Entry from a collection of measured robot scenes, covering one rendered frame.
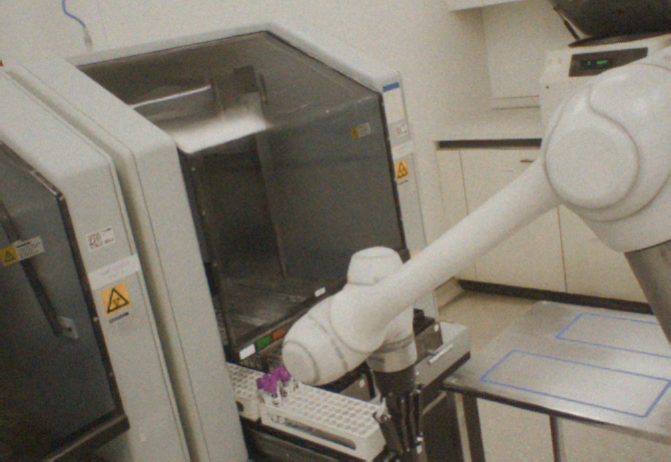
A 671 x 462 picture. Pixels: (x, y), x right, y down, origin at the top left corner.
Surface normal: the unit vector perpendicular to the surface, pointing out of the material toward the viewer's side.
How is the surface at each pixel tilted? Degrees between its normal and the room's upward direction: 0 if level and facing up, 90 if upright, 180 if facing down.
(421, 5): 90
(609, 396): 0
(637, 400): 0
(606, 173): 84
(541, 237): 90
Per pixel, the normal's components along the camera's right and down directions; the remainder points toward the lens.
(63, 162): 0.21, -0.81
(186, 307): 0.74, 0.04
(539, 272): -0.65, 0.30
